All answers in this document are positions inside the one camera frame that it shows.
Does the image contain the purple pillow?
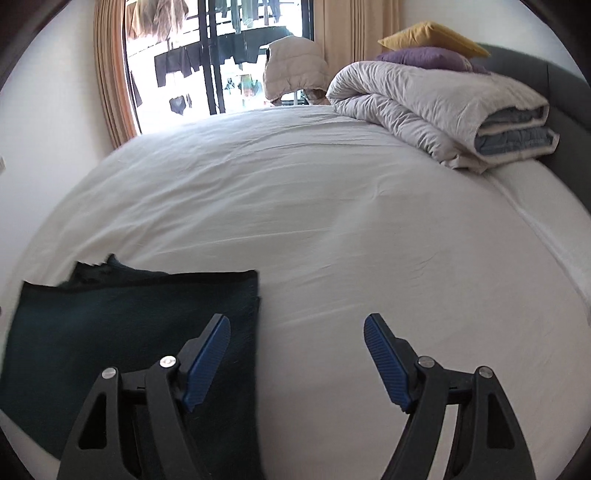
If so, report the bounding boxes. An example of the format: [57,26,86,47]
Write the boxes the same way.
[376,47,489,74]

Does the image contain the black framed window door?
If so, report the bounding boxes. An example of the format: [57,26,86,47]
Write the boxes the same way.
[123,0,314,133]

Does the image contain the dark green sweater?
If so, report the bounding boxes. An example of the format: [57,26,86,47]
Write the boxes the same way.
[1,257,263,479]

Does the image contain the beige puffer jacket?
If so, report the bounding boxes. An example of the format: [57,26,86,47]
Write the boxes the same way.
[263,36,331,106]

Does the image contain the yellow pillow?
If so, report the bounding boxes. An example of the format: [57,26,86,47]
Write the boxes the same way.
[378,21,491,58]

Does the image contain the left tan curtain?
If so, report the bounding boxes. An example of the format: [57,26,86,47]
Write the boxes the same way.
[93,0,139,149]

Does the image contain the folded grey white duvet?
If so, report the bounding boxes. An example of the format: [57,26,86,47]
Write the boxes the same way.
[327,61,560,173]

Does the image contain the white bed sheet mattress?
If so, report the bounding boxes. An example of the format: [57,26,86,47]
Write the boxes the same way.
[1,107,590,479]

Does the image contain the right tan curtain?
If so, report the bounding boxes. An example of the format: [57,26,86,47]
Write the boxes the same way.
[314,0,401,78]

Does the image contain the tan curtain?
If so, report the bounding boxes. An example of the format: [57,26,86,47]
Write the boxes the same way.
[93,0,139,149]
[314,0,401,78]

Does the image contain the dark grey headboard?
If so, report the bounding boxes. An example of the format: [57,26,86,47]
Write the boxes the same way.
[476,44,591,208]

